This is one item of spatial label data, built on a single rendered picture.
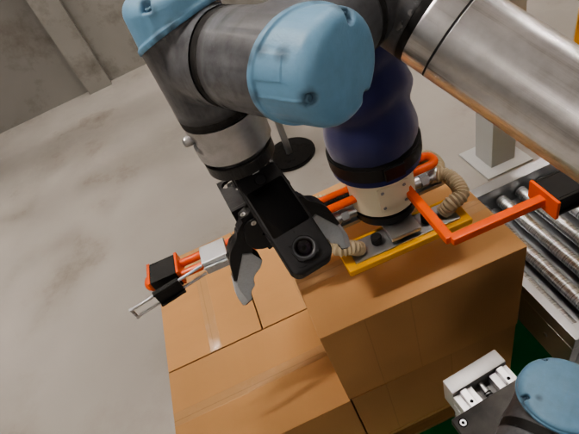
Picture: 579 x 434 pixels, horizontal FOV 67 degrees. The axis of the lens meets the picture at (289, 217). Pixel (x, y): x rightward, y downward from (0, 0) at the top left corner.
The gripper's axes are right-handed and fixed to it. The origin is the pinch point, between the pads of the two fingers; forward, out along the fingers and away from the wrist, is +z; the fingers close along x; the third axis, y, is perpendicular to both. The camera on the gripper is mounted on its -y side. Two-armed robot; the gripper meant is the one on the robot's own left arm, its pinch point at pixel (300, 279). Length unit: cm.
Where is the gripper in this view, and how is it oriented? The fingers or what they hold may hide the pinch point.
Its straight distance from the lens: 55.3
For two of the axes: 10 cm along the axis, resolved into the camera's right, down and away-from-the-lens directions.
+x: -8.7, 4.7, -1.1
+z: 2.9, 6.8, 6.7
